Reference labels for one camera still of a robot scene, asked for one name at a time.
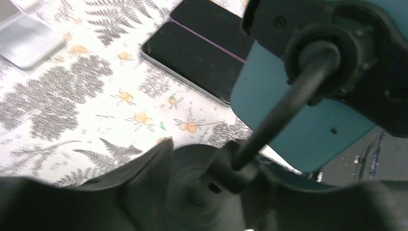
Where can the purple-edged black phone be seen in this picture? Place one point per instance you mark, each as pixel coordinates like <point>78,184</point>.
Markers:
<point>215,24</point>

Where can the black tripod stand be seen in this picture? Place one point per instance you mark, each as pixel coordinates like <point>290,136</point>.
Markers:
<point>209,186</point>

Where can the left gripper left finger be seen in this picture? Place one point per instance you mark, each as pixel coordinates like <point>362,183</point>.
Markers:
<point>129,198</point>

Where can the teal phone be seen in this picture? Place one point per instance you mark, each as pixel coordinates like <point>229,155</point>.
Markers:
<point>302,127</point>

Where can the floral patterned mat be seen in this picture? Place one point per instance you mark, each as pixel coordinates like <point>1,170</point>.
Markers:
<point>97,104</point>

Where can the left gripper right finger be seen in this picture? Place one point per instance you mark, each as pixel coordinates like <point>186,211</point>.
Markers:
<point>280,200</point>

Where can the white phone stand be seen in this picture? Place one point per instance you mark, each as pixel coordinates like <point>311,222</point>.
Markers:
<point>25,41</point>

